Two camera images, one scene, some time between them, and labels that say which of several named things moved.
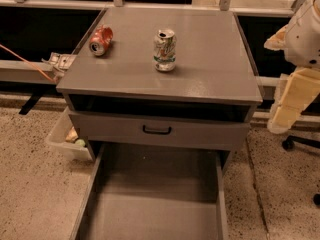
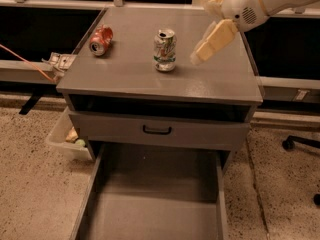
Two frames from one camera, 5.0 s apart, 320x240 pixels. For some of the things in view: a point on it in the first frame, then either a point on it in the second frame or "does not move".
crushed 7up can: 164,52 does not move
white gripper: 304,39 → 242,6
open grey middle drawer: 154,191 does not move
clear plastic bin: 64,139 does not move
